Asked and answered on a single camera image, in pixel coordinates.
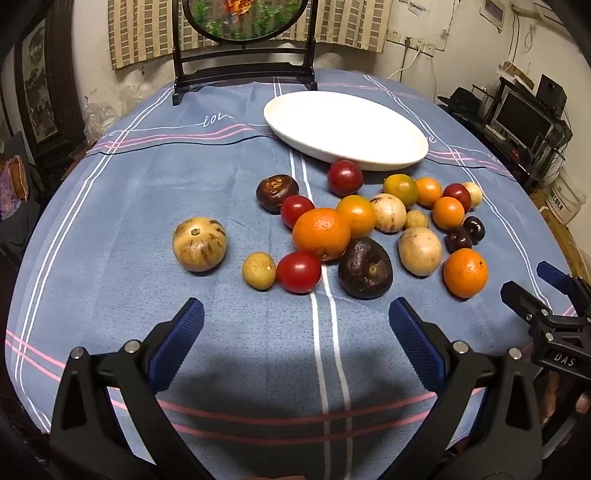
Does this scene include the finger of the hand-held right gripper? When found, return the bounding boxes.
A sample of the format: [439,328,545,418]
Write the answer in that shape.
[537,261,591,317]
[501,280,552,324]

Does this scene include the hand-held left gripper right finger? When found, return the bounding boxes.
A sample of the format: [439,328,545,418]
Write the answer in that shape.
[388,296,543,480]

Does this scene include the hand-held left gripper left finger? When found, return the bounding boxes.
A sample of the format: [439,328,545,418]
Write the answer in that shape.
[48,298,218,480]

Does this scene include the small orange mandarin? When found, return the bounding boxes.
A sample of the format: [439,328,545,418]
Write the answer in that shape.
[443,248,489,299]

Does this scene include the dark cherry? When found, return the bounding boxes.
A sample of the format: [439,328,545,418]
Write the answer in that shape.
[462,215,486,239]
[445,227,473,254]

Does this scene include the dark purple passion fruit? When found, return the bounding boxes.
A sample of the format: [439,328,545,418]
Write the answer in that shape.
[338,236,394,301]

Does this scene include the smooth tan passion fruit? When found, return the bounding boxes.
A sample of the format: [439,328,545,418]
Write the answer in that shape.
[398,226,444,278]

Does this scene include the pale yellow potato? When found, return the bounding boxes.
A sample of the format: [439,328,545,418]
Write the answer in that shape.
[462,181,484,208]

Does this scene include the dark red cherry tomato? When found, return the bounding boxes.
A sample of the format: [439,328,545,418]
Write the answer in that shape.
[442,183,472,213]

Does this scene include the yellow orange cherry tomato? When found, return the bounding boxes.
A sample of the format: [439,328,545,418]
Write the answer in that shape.
[414,177,443,208]

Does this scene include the large orange mandarin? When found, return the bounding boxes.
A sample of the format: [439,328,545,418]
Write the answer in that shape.
[292,208,352,262]

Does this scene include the green yellow mandarin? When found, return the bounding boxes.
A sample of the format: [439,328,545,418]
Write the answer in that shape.
[383,174,420,208]

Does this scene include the red apple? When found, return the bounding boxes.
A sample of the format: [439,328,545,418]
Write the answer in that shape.
[327,159,363,196]

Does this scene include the dark brown round fruit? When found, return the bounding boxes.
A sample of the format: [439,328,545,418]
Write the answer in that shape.
[256,174,300,214]

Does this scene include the white oval plate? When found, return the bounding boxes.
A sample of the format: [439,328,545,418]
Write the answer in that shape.
[263,90,429,172]

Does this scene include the person's right hand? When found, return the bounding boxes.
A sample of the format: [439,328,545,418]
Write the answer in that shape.
[541,376,591,428]

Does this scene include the white plastic bucket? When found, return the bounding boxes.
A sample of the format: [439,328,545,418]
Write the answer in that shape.
[549,166,587,213]

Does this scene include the black computer desk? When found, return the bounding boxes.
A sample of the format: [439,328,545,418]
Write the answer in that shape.
[471,76,573,195]

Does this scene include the black computer monitor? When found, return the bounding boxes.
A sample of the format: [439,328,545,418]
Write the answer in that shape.
[489,85,555,144]

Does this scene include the blue striped tablecloth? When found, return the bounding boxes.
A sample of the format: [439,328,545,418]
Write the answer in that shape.
[4,69,578,480]

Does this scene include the black speaker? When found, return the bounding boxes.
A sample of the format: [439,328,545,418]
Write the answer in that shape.
[536,76,568,116]

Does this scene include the black hat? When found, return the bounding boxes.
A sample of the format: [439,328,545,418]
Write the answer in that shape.
[438,87,485,116]

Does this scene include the purple orange cloth bag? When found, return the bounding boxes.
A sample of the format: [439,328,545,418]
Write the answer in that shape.
[0,154,31,217]

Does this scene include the crumpled clear plastic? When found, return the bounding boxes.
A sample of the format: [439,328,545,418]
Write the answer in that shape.
[85,102,118,134]

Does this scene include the dark framed painting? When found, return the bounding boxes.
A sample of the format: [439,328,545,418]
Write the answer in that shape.
[14,14,88,158]

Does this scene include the round fish screen black stand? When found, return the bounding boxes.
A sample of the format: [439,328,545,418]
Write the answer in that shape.
[172,0,319,106]

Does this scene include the white power cable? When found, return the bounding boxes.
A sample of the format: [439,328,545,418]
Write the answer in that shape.
[385,44,423,81]

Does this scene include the white wall sockets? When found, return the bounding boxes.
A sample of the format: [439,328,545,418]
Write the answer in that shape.
[387,30,446,56]

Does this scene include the beige checked wall cloth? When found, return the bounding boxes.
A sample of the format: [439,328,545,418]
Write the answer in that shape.
[107,0,393,71]

